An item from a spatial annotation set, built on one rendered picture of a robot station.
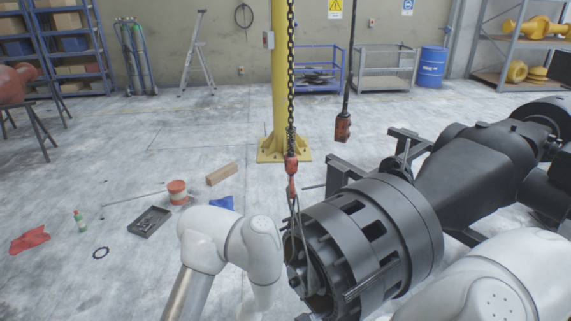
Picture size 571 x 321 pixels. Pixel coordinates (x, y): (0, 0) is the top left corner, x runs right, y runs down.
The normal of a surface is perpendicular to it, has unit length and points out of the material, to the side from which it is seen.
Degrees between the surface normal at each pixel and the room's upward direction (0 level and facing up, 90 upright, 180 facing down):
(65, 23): 90
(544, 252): 10
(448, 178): 27
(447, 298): 58
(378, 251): 44
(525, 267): 15
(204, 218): 21
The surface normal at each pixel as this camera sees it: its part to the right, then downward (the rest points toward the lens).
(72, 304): -0.01, -0.89
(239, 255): -0.27, 0.28
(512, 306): -0.02, -0.63
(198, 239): -0.30, -0.33
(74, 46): 0.10, 0.46
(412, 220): 0.31, -0.48
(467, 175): -0.35, -0.61
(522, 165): 0.07, -0.08
